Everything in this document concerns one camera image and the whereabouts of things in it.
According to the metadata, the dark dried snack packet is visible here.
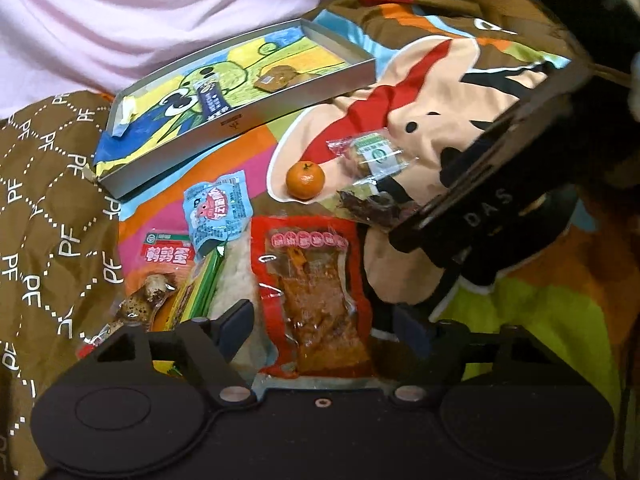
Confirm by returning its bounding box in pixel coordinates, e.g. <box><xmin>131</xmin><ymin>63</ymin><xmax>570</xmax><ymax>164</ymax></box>
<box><xmin>336</xmin><ymin>187</ymin><xmax>417</xmax><ymax>232</ymax></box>

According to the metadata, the red spicy tofu packet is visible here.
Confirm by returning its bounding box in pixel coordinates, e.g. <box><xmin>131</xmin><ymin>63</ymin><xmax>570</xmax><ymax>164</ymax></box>
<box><xmin>250</xmin><ymin>216</ymin><xmax>377</xmax><ymax>379</ymax></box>

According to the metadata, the light blue snack packet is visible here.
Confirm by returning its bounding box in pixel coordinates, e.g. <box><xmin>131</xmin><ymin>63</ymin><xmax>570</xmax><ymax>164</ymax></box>
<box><xmin>183</xmin><ymin>171</ymin><xmax>251</xmax><ymax>256</ymax></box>

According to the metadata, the pink cloth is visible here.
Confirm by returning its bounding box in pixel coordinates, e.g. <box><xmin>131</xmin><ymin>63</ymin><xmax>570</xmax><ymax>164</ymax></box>
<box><xmin>0</xmin><ymin>0</ymin><xmax>368</xmax><ymax>121</ymax></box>

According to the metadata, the red quail egg packet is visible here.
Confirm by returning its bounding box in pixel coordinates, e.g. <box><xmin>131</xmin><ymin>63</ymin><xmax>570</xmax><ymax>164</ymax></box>
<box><xmin>80</xmin><ymin>232</ymin><xmax>197</xmax><ymax>356</ymax></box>

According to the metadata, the colourful printed blanket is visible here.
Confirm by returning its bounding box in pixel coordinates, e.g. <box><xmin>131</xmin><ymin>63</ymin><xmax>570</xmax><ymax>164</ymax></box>
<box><xmin>92</xmin><ymin>0</ymin><xmax>640</xmax><ymax>411</ymax></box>

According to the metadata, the clear pastry packet green label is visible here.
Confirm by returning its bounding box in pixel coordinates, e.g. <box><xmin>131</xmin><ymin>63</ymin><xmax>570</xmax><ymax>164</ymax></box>
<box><xmin>326</xmin><ymin>130</ymin><xmax>419</xmax><ymax>184</ymax></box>

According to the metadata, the brown patterned quilt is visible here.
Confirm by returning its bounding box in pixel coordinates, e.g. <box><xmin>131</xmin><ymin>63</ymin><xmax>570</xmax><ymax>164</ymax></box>
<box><xmin>0</xmin><ymin>89</ymin><xmax>127</xmax><ymax>480</ymax></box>

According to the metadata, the grey shallow box colourful lining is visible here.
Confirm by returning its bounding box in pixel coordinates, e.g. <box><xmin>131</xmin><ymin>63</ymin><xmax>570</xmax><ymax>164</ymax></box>
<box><xmin>92</xmin><ymin>17</ymin><xmax>377</xmax><ymax>201</ymax></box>

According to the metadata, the dark blue snack packet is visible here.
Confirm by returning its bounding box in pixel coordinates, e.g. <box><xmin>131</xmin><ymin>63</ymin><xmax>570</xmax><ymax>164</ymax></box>
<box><xmin>194</xmin><ymin>77</ymin><xmax>232</xmax><ymax>123</ymax></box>

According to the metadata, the orange mandarin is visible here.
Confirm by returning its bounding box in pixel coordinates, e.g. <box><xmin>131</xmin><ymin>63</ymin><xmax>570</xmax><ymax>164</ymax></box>
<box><xmin>286</xmin><ymin>160</ymin><xmax>326</xmax><ymax>201</ymax></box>

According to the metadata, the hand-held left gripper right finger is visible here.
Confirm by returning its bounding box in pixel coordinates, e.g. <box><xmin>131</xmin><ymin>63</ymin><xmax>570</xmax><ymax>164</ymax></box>
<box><xmin>391</xmin><ymin>305</ymin><xmax>557</xmax><ymax>407</ymax></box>

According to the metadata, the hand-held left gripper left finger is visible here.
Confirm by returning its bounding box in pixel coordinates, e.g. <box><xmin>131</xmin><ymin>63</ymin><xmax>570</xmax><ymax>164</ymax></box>
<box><xmin>94</xmin><ymin>300</ymin><xmax>257</xmax><ymax>406</ymax></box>

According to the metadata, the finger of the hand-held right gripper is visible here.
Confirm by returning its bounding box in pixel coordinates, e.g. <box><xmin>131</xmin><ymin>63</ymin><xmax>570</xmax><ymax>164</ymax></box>
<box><xmin>388</xmin><ymin>207</ymin><xmax>446</xmax><ymax>262</ymax></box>

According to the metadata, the green yellow snack packet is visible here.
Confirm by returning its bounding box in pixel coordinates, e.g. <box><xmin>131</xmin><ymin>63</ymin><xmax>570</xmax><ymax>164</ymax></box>
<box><xmin>155</xmin><ymin>250</ymin><xmax>227</xmax><ymax>332</ymax></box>

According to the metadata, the brown snack packet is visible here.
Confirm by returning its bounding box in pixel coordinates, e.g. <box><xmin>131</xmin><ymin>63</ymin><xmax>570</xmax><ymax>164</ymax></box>
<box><xmin>255</xmin><ymin>65</ymin><xmax>308</xmax><ymax>92</ymax></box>

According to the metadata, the white rice cracker packet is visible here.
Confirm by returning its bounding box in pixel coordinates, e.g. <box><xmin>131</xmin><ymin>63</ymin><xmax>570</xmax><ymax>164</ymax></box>
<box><xmin>207</xmin><ymin>239</ymin><xmax>281</xmax><ymax>377</ymax></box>

